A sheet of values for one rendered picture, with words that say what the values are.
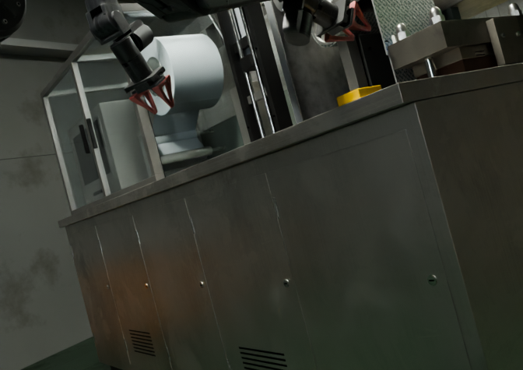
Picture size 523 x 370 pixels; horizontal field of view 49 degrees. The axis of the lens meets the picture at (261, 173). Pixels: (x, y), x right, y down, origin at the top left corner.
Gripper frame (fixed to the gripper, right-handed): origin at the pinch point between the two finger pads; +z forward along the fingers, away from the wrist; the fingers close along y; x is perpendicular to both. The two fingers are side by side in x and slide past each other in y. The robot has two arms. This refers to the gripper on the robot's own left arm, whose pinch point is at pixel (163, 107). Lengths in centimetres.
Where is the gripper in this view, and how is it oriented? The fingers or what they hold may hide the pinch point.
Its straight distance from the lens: 152.1
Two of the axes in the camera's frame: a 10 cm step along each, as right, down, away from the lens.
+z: 4.8, 7.9, 3.9
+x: -3.2, 5.7, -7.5
